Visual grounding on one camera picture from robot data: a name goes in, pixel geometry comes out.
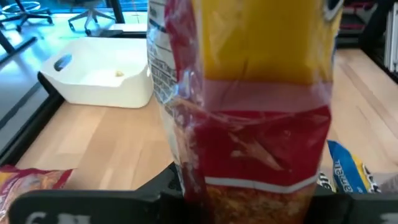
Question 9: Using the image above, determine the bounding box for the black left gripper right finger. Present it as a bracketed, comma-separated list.
[305, 183, 353, 224]

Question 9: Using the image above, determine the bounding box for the red beef ramen pack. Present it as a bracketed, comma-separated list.
[146, 0, 345, 224]
[0, 164, 74, 223]

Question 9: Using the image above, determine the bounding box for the black desk leg frame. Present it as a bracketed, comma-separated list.
[0, 29, 38, 65]

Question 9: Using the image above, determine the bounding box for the silver aluminium bracket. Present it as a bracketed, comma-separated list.
[384, 2, 398, 74]

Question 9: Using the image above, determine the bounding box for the blue soy sauce ramen pack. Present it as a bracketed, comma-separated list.
[317, 139, 382, 194]

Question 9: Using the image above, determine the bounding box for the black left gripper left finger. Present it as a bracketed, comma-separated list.
[136, 162, 188, 224]

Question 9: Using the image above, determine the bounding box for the white plastic bin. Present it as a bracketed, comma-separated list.
[40, 37, 155, 109]

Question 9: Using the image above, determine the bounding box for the office chair base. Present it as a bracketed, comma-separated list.
[0, 0, 54, 32]
[67, 6, 118, 37]

